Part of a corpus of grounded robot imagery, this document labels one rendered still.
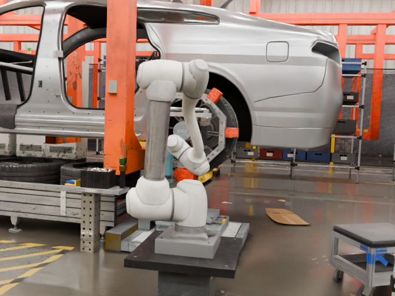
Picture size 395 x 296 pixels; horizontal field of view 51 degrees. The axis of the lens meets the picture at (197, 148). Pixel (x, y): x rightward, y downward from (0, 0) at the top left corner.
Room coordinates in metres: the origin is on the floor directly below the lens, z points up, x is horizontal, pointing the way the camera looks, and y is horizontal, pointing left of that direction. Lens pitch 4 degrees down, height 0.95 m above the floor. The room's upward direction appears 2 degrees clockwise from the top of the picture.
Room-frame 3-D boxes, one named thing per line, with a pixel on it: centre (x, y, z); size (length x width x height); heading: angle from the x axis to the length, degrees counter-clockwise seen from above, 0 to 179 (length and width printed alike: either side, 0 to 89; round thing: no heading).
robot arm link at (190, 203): (2.03, 0.03, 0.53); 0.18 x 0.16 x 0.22; 104
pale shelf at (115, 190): (2.81, 0.69, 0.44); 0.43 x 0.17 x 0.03; 77
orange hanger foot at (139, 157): (3.33, 0.49, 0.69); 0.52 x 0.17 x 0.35; 167
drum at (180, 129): (2.93, 0.09, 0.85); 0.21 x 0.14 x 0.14; 167
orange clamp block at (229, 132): (2.93, -0.24, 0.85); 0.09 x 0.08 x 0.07; 77
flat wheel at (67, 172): (3.51, 0.81, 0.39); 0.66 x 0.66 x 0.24
